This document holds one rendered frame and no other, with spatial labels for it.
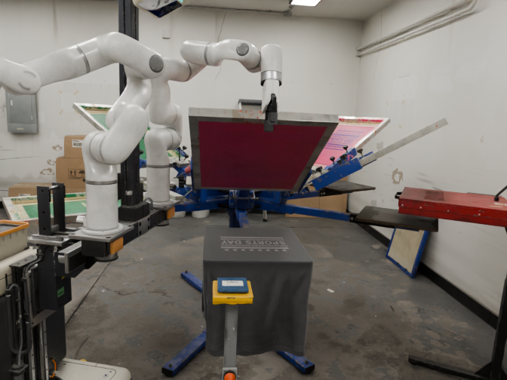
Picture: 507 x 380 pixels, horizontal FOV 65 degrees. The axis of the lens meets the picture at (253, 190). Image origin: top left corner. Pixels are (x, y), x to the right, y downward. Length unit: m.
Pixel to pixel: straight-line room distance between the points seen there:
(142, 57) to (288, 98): 5.08
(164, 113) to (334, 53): 5.00
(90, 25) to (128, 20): 4.98
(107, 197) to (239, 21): 5.20
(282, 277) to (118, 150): 0.84
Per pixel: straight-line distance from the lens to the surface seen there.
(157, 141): 1.67
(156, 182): 1.70
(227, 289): 1.32
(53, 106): 6.56
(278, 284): 1.68
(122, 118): 1.24
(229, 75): 6.18
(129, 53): 1.26
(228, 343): 1.44
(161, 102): 1.68
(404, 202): 2.40
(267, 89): 1.39
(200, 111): 1.55
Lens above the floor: 1.52
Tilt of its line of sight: 10 degrees down
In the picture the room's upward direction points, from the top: 3 degrees clockwise
